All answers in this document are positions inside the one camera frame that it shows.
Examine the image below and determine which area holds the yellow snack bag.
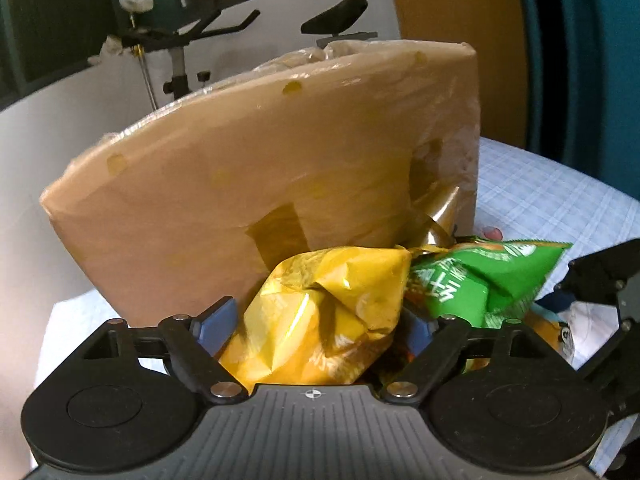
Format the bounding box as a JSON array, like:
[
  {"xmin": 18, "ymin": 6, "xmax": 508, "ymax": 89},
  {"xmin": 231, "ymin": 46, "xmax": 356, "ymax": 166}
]
[{"xmin": 215, "ymin": 245, "xmax": 413, "ymax": 387}]

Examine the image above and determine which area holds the teal curtain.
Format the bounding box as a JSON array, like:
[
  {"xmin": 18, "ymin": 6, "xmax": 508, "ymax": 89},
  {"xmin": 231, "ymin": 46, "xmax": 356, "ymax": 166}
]
[{"xmin": 515, "ymin": 0, "xmax": 640, "ymax": 196}]

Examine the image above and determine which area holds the thin metal pole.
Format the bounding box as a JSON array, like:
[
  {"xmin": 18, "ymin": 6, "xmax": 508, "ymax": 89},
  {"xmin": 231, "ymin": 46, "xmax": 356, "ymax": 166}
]
[{"xmin": 130, "ymin": 12, "xmax": 157, "ymax": 109}]

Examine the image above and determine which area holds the black exercise bike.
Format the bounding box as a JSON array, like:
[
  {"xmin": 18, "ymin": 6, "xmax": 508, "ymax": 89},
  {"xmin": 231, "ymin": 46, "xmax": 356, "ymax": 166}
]
[{"xmin": 105, "ymin": 0, "xmax": 378, "ymax": 111}]

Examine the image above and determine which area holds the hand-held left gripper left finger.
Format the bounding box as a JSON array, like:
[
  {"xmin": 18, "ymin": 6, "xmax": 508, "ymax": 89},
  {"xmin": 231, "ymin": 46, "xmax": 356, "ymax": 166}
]
[{"xmin": 75, "ymin": 297, "xmax": 249, "ymax": 403}]

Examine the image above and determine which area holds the plastic-lined cardboard box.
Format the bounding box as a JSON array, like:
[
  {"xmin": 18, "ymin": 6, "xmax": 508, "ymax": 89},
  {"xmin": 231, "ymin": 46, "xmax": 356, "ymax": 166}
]
[{"xmin": 39, "ymin": 40, "xmax": 482, "ymax": 328}]

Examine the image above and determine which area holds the white cartoon print snack packet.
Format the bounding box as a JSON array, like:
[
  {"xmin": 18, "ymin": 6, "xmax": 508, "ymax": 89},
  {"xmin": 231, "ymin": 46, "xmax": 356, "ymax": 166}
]
[{"xmin": 525, "ymin": 295, "xmax": 622, "ymax": 367}]

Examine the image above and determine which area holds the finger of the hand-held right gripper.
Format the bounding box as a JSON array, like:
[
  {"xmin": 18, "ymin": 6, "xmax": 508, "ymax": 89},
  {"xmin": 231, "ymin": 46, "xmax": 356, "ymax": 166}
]
[{"xmin": 552, "ymin": 240, "xmax": 640, "ymax": 415}]

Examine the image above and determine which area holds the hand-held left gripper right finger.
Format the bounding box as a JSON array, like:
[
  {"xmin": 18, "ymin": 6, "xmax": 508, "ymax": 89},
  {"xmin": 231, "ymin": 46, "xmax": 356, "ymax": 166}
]
[{"xmin": 380, "ymin": 310, "xmax": 576, "ymax": 403}]

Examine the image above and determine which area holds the green snack bag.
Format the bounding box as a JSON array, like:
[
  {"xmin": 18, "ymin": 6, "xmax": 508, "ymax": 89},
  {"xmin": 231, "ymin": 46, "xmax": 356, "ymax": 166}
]
[{"xmin": 400, "ymin": 237, "xmax": 573, "ymax": 331}]

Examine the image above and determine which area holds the checked tablecloth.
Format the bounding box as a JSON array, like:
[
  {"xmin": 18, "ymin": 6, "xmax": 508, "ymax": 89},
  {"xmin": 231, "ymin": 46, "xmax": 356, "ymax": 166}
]
[{"xmin": 37, "ymin": 137, "xmax": 640, "ymax": 480}]

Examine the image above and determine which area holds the crumpled white plastic bag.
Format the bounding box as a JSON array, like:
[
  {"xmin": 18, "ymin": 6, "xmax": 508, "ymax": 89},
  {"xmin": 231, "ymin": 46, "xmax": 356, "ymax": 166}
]
[{"xmin": 89, "ymin": 35, "xmax": 132, "ymax": 67}]

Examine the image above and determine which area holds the wooden panel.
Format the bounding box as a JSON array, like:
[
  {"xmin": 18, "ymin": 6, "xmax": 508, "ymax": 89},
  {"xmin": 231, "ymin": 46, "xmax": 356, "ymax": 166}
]
[{"xmin": 385, "ymin": 0, "xmax": 531, "ymax": 148}]

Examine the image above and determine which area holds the dark framed window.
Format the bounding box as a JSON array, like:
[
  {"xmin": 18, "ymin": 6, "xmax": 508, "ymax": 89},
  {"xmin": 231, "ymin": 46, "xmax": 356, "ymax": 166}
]
[{"xmin": 0, "ymin": 0, "xmax": 311, "ymax": 106}]

